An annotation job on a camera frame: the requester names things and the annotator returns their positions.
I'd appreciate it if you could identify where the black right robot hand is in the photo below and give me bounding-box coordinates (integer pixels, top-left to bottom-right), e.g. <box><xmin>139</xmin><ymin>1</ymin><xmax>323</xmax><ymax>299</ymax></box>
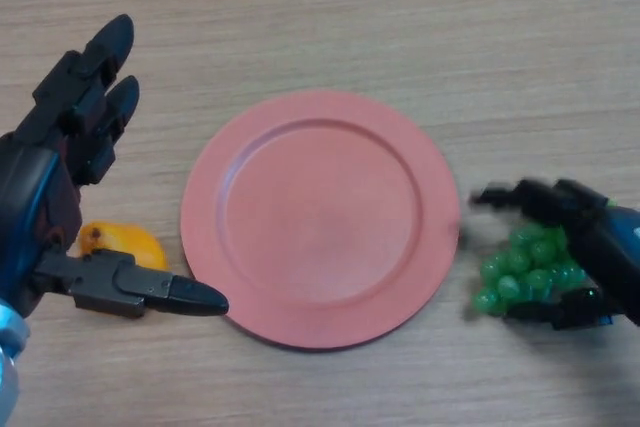
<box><xmin>467</xmin><ymin>177</ymin><xmax>640</xmax><ymax>331</ymax></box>

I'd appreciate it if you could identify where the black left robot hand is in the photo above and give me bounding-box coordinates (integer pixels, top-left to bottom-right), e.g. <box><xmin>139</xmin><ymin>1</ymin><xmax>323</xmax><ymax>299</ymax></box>
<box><xmin>0</xmin><ymin>14</ymin><xmax>230</xmax><ymax>321</ymax></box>

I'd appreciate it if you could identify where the green grape bunch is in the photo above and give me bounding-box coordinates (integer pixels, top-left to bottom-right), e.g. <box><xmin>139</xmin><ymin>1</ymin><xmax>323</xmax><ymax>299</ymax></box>
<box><xmin>472</xmin><ymin>224</ymin><xmax>589</xmax><ymax>318</ymax></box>

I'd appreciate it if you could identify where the pink round plate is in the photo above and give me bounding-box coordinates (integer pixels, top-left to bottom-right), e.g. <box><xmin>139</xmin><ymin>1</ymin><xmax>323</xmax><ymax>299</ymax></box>
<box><xmin>180</xmin><ymin>90</ymin><xmax>461</xmax><ymax>352</ymax></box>

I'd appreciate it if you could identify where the yellow pear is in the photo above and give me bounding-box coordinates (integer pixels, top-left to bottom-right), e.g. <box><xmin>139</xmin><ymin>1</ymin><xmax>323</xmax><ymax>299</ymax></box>
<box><xmin>77</xmin><ymin>219</ymin><xmax>170</xmax><ymax>276</ymax></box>

